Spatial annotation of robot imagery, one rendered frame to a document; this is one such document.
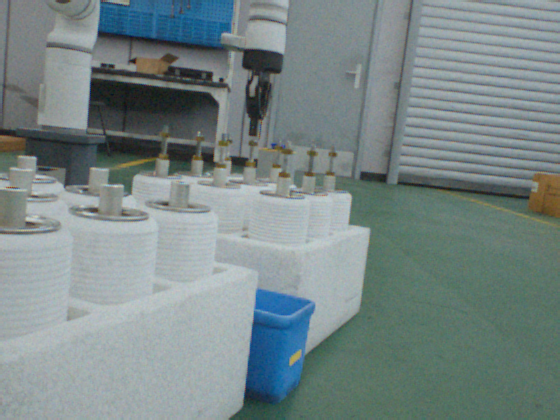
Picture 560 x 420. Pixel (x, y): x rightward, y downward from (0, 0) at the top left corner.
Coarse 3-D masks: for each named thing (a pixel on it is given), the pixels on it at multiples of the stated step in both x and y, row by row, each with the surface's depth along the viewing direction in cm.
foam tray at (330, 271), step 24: (216, 240) 95; (240, 240) 93; (312, 240) 102; (336, 240) 105; (360, 240) 119; (240, 264) 93; (264, 264) 92; (288, 264) 90; (312, 264) 94; (336, 264) 106; (360, 264) 122; (264, 288) 92; (288, 288) 90; (312, 288) 96; (336, 288) 108; (360, 288) 125; (336, 312) 111; (312, 336) 99
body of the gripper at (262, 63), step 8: (248, 56) 108; (256, 56) 107; (264, 56) 107; (272, 56) 108; (280, 56) 109; (248, 64) 108; (256, 64) 108; (264, 64) 107; (272, 64) 108; (280, 64) 109; (256, 72) 108; (264, 72) 109; (272, 72) 111; (280, 72) 111; (264, 80) 110
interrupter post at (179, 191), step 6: (174, 186) 68; (180, 186) 68; (186, 186) 69; (174, 192) 68; (180, 192) 68; (186, 192) 69; (174, 198) 68; (180, 198) 68; (186, 198) 69; (168, 204) 69; (174, 204) 69; (180, 204) 69; (186, 204) 69
